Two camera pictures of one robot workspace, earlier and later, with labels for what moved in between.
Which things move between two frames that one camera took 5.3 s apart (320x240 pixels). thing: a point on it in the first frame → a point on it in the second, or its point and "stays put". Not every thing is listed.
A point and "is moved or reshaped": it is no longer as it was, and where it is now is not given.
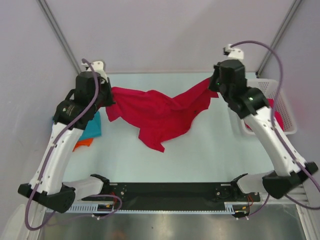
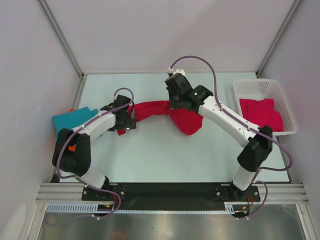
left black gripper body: [105, 98] → [127, 124]
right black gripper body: [215, 84] → [174, 100]
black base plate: [173, 195] stays put
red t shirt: [159, 120] is moved or reshaped
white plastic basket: [282, 116] stays put
